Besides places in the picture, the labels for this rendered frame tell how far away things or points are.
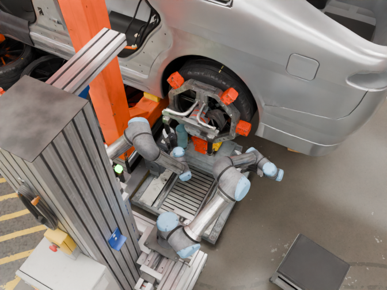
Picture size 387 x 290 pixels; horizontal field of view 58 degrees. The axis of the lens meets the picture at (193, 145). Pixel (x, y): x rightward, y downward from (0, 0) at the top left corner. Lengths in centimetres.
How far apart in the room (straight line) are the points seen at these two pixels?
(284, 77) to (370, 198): 171
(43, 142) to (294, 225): 247
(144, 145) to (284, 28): 96
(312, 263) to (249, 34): 160
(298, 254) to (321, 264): 16
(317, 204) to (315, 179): 26
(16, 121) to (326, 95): 164
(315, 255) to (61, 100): 210
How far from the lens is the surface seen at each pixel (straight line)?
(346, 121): 231
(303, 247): 272
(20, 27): 355
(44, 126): 107
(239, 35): 211
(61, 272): 172
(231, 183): 177
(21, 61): 389
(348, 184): 351
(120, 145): 203
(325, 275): 270
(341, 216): 332
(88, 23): 190
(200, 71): 241
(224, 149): 316
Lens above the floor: 279
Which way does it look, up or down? 54 degrees down
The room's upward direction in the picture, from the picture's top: straight up
